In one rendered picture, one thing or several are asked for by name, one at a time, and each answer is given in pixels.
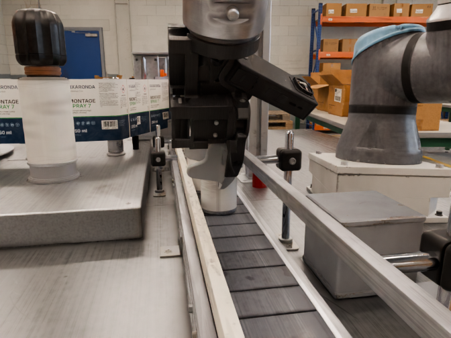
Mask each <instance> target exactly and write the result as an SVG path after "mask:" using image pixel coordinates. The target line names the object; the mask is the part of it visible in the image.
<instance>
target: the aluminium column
mask: <svg viewBox="0 0 451 338"><path fill-rule="evenodd" d="M270 25H271V0H268V3H267V8H266V17H265V21H264V28H263V30H262V31H261V33H260V43H259V48H258V50H257V52H256V53H254V54H255V55H257V56H259V57H261V58H262V59H264V60H266V61H268V62H270ZM249 103H250V111H251V114H250V131H249V134H248V137H247V139H246V145H245V149H246V150H248V151H249V152H250V153H251V154H252V155H253V156H267V151H268V103H266V102H264V101H262V100H260V99H258V98H256V97H254V96H252V97H251V99H250V100H249ZM245 176H246V177H247V178H248V179H249V180H250V179H252V171H251V170H250V169H249V168H248V167H247V166H246V165H245Z"/></svg>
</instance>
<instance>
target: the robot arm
mask: <svg viewBox="0 0 451 338"><path fill-rule="evenodd" d="M267 3H268V0H183V24H179V23H168V95H169V112H171V133H172V148H185V156H186V157H187V158H188V159H190V160H196V161H199V162H196V163H194V164H191V165H190V166H188V168H187V175H188V176H189V177H191V178H196V179H201V180H210V181H216V182H217V185H218V189H219V190H220V189H225V188H226V187H228V186H229V185H230V184H231V183H232V182H233V180H234V179H235V178H236V177H237V176H238V174H239V172H240V169H241V167H242V164H243V161H244V152H245V145H246V139H247V137H248V134H249V131H250V114H251V111H250V103H249V100H250V99H251V97H252V96H254V97H256V98H258V99H260V100H262V101H264V102H266V103H269V104H271V105H273V106H275V107H277V108H279V109H281V110H283V111H285V112H287V113H289V114H291V115H294V116H296V117H298V118H300V119H302V120H305V118H306V117H307V116H308V115H309V114H310V113H311V112H312V111H313V110H314V109H315V108H316V107H317V106H318V103H317V101H316V99H315V97H314V96H313V94H314V92H313V89H312V88H311V87H310V85H309V84H308V83H306V82H305V81H304V80H302V79H300V78H298V77H296V76H293V75H291V74H289V73H288V72H285V71H284V70H282V69H280V68H279V67H277V66H275V65H273V64H271V63H270V62H268V61H266V60H264V59H262V58H261V57H259V56H257V55H255V54H254V53H256V52H257V50H258V48H259V43H260V33H261V31H262V30H263V28H264V21H265V17H266V8H267ZM426 26H427V31H426V30H425V28H424V27H423V26H422V25H419V24H413V23H406V24H401V25H390V26H386V27H381V28H378V29H375V30H372V31H370V32H367V33H365V34H364V35H362V36H360V37H359V39H358V40H357V42H356V43H355V46H354V55H353V58H352V62H351V65H352V76H351V85H350V101H349V110H348V119H347V122H346V124H345V126H344V129H343V131H342V134H341V136H340V138H339V141H338V143H337V146H336V158H339V159H341V160H347V161H352V162H362V163H368V164H385V165H417V164H421V163H422V158H423V149H422V148H421V142H420V138H419V132H418V129H417V123H416V113H417V104H418V103H450V104H451V0H438V6H437V7H436V10H435V11H434V12H433V13H432V14H431V15H430V17H429V18H428V19H427V20H426ZM173 95H175V97H174V96H173ZM190 129H191V136H190Z"/></svg>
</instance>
